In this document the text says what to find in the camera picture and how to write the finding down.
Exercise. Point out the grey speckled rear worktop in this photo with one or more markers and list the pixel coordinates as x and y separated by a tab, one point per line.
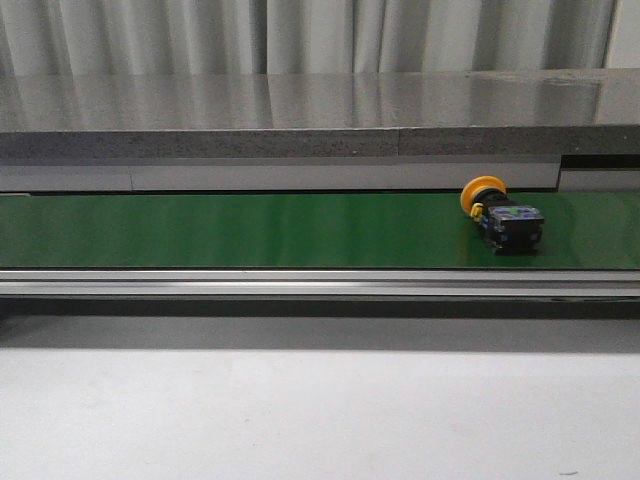
556	112

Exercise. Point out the yellow mushroom push button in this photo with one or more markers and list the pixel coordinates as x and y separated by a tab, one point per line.
507	226

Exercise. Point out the white pleated curtain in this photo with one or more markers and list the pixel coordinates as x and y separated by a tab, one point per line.
278	37

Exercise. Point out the green conveyor belt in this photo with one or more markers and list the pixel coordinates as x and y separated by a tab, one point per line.
582	230

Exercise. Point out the grey rear conveyor rail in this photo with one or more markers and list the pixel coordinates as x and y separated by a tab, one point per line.
424	172

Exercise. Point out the aluminium front conveyor rail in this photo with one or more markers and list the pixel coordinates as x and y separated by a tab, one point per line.
473	283

